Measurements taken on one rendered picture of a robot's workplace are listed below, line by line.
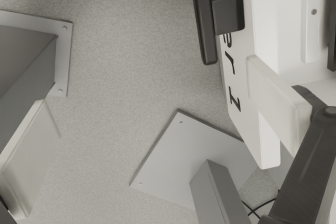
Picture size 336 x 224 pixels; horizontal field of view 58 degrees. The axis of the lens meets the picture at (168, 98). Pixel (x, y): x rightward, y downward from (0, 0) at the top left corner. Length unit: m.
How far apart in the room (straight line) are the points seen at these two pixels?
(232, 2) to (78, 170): 1.32
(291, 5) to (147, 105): 1.00
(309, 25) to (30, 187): 0.29
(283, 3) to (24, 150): 0.27
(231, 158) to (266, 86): 1.30
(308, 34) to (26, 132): 0.28
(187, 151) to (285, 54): 1.07
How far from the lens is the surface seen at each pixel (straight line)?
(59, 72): 1.24
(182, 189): 1.52
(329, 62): 0.35
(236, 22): 0.24
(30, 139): 0.18
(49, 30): 1.19
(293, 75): 0.37
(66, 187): 1.56
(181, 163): 1.42
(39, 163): 0.18
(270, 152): 0.29
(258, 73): 0.18
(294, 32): 0.35
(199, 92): 1.29
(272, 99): 0.17
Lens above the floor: 1.14
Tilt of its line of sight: 63 degrees down
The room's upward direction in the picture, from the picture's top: 166 degrees clockwise
